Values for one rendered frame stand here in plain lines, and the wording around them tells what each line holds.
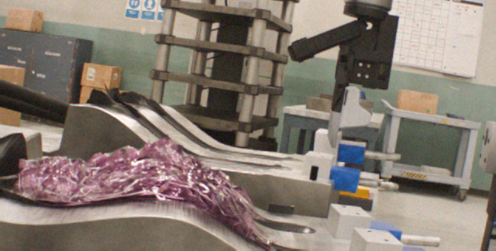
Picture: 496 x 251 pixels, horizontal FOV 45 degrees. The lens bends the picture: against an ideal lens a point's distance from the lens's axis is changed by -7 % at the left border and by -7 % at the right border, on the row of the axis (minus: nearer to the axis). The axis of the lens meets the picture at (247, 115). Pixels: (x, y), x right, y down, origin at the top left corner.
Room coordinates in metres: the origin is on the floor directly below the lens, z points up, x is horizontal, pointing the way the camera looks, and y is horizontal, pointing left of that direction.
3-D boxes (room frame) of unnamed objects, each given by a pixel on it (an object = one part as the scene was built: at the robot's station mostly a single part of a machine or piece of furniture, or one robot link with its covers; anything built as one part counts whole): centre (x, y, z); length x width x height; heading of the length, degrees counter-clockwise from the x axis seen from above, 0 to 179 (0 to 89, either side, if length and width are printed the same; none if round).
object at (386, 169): (6.62, -1.93, 0.47); 1.10 x 0.52 x 0.94; 85
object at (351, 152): (0.95, -0.17, 0.92); 0.13 x 0.05 x 0.05; 78
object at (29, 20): (7.80, 3.04, 1.26); 0.42 x 0.33 x 0.29; 78
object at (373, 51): (0.95, -0.16, 1.07); 0.09 x 0.08 x 0.12; 78
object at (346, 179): (0.84, -0.15, 0.89); 0.13 x 0.05 x 0.05; 78
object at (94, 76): (7.59, 1.64, 0.42); 0.86 x 0.33 x 0.83; 78
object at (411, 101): (6.67, -1.77, 0.94); 0.41 x 0.33 x 0.29; 85
